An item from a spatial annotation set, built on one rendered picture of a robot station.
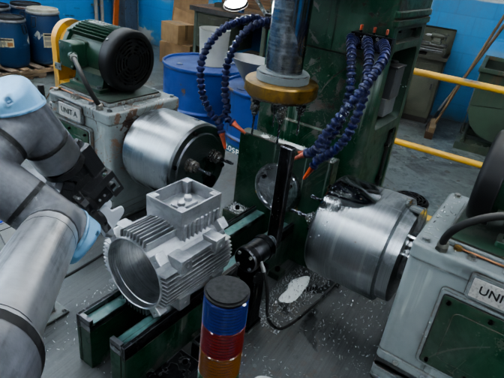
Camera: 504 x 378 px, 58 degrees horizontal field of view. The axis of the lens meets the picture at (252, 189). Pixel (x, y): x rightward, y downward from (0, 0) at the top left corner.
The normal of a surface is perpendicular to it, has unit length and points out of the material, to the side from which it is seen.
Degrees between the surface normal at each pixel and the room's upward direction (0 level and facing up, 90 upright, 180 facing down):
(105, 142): 90
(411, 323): 90
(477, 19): 90
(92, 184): 30
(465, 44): 90
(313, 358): 0
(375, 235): 55
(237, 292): 0
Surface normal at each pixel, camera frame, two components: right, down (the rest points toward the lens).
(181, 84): -0.37, 0.55
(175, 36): -0.70, 0.26
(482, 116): -0.49, 0.31
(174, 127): -0.14, -0.67
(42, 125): 0.88, 0.24
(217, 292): 0.11, -0.88
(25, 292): 0.59, -0.80
